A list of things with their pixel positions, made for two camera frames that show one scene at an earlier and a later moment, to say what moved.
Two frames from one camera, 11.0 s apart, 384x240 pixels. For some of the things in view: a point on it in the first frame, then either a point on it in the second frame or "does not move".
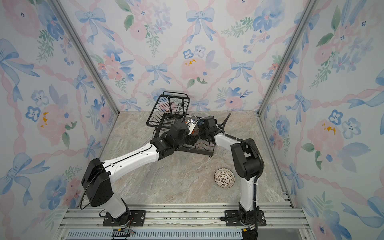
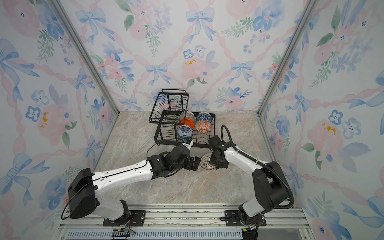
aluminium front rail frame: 185,221 does not move
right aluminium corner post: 310,7 does not move
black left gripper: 192,139 → 191,166
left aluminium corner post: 86,54 does not move
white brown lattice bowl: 224,178 → 204,162
